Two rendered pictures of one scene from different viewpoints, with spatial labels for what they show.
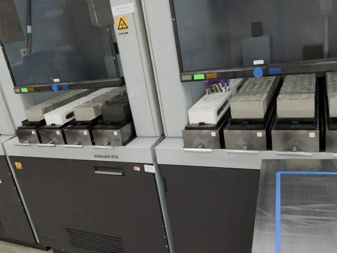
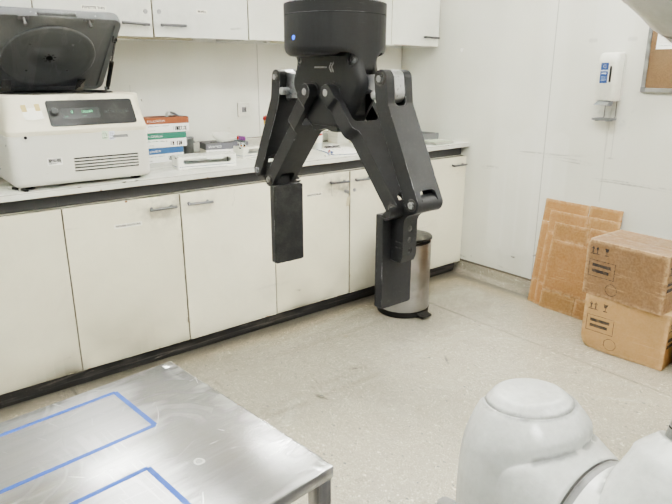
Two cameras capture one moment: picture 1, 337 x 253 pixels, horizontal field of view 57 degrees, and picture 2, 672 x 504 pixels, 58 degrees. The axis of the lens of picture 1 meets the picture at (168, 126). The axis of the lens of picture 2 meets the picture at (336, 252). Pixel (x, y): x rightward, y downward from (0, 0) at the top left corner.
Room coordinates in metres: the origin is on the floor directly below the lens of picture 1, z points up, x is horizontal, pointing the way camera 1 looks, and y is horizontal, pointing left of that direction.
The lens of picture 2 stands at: (0.80, 0.30, 1.35)
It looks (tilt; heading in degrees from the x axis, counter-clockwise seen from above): 17 degrees down; 204
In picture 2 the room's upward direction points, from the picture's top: straight up
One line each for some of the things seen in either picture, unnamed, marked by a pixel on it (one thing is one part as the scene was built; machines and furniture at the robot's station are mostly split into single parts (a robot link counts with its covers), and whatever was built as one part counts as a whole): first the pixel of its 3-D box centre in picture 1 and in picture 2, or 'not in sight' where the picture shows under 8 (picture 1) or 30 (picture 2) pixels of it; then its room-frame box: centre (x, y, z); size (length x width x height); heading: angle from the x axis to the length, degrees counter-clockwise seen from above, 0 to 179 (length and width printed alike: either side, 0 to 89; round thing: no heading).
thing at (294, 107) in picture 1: (295, 107); not in sight; (0.94, -0.41, 0.85); 0.12 x 0.02 x 0.06; 62
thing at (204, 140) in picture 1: (223, 108); not in sight; (1.29, -0.25, 0.78); 0.73 x 0.14 x 0.09; 153
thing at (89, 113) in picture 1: (85, 113); not in sight; (1.34, 0.35, 0.85); 0.12 x 0.02 x 0.06; 64
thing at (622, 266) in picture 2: not in sight; (639, 269); (-2.34, 0.54, 0.42); 0.40 x 0.30 x 0.28; 60
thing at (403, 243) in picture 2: not in sight; (413, 228); (0.41, 0.19, 1.25); 0.03 x 0.01 x 0.05; 63
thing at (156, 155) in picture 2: not in sight; (157, 153); (-1.69, -1.81, 0.94); 0.23 x 0.13 x 0.07; 157
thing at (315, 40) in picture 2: not in sight; (335, 67); (0.37, 0.11, 1.36); 0.08 x 0.07 x 0.09; 63
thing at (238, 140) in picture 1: (259, 107); not in sight; (1.22, -0.39, 0.78); 0.73 x 0.14 x 0.09; 153
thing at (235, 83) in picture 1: (231, 86); not in sight; (1.45, -0.33, 0.83); 0.30 x 0.10 x 0.06; 153
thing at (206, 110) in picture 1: (213, 106); not in sight; (1.17, -0.19, 0.83); 0.30 x 0.10 x 0.06; 153
